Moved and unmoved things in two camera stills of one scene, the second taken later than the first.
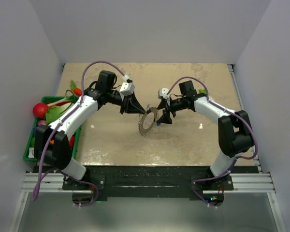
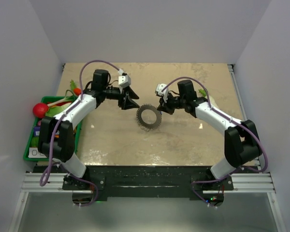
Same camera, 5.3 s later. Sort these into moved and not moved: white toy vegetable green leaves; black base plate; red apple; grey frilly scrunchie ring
Moved: grey frilly scrunchie ring
Not moved: white toy vegetable green leaves; red apple; black base plate
